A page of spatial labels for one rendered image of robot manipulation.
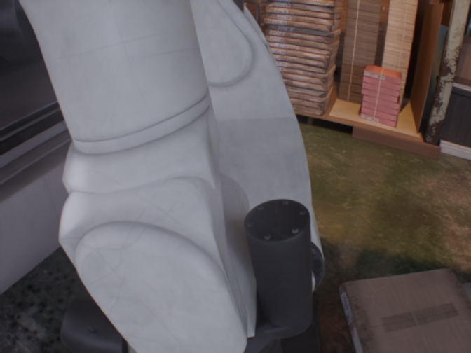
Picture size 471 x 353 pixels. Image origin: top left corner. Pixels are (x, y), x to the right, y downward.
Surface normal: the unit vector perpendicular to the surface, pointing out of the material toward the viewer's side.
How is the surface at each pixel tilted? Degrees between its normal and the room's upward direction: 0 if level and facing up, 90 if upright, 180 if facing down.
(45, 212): 88
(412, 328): 0
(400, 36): 90
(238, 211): 52
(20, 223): 86
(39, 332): 0
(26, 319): 0
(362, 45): 90
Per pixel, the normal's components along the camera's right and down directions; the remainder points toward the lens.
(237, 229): 0.80, -0.49
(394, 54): -0.41, 0.48
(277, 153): 0.00, 0.84
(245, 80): -0.04, 0.53
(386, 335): 0.02, -0.84
